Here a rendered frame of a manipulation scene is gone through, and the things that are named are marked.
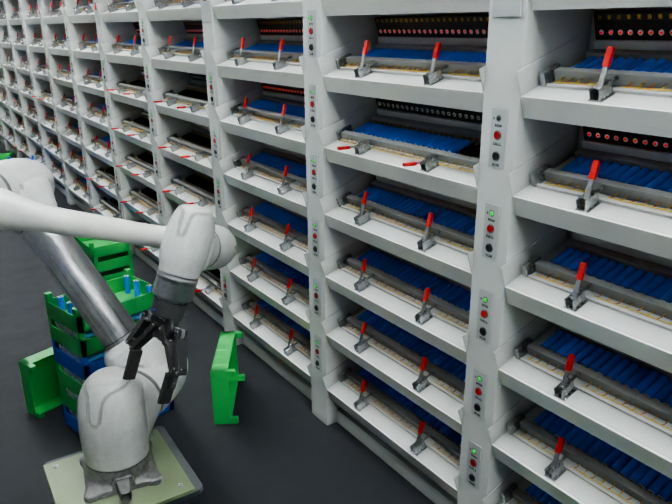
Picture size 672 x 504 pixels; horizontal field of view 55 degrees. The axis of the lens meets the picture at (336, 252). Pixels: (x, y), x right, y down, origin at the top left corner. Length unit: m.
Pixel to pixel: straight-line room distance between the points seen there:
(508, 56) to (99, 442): 1.24
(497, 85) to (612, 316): 0.50
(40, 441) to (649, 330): 1.85
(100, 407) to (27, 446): 0.78
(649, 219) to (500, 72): 0.40
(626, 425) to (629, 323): 0.20
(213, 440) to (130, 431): 0.61
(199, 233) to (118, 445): 0.56
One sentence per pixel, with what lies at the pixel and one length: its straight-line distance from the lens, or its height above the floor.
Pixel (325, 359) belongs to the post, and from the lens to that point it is 2.13.
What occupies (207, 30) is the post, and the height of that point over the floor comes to 1.25.
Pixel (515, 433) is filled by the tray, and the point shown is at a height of 0.36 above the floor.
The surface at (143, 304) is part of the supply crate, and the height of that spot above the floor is 0.42.
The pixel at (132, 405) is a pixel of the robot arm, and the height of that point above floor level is 0.43.
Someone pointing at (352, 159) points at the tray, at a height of 0.92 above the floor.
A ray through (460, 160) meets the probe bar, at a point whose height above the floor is 0.97.
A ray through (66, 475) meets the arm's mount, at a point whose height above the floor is 0.21.
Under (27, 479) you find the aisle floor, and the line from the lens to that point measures 2.24.
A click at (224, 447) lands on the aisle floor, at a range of 2.19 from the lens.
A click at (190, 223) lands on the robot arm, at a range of 1.41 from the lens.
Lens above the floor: 1.27
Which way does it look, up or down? 19 degrees down
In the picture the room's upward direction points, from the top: straight up
